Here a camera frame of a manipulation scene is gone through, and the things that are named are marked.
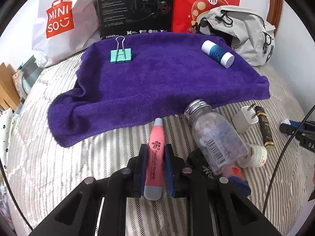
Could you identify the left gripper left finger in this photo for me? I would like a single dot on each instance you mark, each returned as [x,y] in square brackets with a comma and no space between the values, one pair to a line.
[139,173]

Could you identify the blue white cylinder bottle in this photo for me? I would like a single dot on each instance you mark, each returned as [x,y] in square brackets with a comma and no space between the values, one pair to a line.
[217,53]

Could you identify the pink highlighter pen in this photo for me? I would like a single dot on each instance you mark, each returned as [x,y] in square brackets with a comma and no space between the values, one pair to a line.
[154,173]

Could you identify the black Horizon lighter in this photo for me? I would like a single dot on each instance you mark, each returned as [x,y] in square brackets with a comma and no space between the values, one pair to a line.
[197,161]

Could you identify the black gold perfume tube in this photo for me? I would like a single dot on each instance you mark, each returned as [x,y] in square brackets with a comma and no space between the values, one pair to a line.
[264,128]

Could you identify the floral white pillow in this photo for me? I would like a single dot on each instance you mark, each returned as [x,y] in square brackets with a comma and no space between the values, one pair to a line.
[6,123]

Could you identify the teal binder clip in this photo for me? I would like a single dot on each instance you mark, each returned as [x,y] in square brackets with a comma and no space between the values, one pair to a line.
[120,54]

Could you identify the purple towel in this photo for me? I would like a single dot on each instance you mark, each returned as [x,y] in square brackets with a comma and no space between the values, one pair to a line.
[166,73]

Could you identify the white Miniso shopping bag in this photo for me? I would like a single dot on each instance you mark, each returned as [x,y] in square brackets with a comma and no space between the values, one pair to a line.
[63,28]

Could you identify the striped grey bed quilt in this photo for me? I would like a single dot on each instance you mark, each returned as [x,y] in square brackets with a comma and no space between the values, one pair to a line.
[41,173]

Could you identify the grey Nike backpack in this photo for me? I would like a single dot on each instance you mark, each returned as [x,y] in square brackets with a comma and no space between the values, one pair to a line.
[252,36]

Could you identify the wooden chair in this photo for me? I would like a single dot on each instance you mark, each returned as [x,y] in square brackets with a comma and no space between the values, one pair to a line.
[9,95]

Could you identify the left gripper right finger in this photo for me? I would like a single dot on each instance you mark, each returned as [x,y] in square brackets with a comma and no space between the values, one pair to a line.
[175,179]

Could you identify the blue cap vaseline jar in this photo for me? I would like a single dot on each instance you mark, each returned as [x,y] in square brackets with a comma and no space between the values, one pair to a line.
[235,175]

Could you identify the white tape roll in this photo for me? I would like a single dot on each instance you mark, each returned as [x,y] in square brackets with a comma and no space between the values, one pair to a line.
[256,157]

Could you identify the clear candy bottle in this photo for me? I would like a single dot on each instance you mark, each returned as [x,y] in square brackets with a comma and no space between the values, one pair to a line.
[219,142]

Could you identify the black headset box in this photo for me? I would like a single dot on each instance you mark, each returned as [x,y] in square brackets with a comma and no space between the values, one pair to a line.
[127,17]

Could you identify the white power adapter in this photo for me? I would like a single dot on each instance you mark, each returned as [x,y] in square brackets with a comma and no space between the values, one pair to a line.
[245,118]

